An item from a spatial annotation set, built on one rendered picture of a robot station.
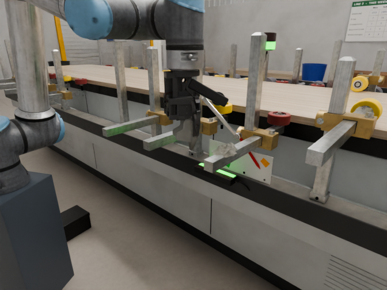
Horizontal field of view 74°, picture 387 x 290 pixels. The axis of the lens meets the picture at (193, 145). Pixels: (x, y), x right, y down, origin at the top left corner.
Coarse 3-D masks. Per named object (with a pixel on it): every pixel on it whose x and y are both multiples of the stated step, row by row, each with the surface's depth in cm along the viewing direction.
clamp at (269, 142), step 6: (240, 132) 89; (246, 132) 87; (252, 132) 86; (258, 132) 85; (264, 132) 85; (276, 132) 85; (246, 138) 88; (264, 138) 83; (270, 138) 82; (276, 138) 84; (264, 144) 84; (270, 144) 83; (276, 144) 86; (270, 150) 83
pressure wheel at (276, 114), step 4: (272, 112) 95; (276, 112) 96; (280, 112) 93; (284, 112) 95; (268, 116) 93; (272, 116) 91; (276, 116) 91; (280, 116) 90; (284, 116) 90; (288, 116) 91; (268, 120) 94; (272, 120) 92; (276, 120) 91; (280, 120) 90; (284, 120) 91; (288, 120) 91; (272, 124) 92; (276, 124) 91; (280, 124) 91; (284, 124) 91; (288, 124) 92
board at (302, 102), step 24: (48, 72) 231; (72, 72) 231; (96, 72) 231; (144, 72) 231; (240, 96) 128; (264, 96) 128; (288, 96) 128; (312, 96) 128; (360, 96) 128; (384, 96) 128; (312, 120) 90; (384, 120) 87
